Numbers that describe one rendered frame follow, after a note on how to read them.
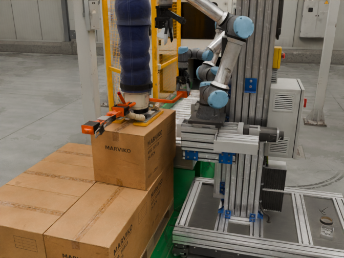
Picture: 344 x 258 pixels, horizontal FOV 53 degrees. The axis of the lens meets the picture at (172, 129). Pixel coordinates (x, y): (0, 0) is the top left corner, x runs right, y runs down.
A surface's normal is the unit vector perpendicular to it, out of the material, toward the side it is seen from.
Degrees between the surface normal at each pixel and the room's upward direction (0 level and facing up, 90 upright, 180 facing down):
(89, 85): 90
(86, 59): 88
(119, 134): 90
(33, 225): 0
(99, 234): 0
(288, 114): 90
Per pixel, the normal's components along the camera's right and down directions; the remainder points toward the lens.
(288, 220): 0.00, -0.94
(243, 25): 0.25, 0.22
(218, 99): 0.16, 0.46
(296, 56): -0.25, 0.33
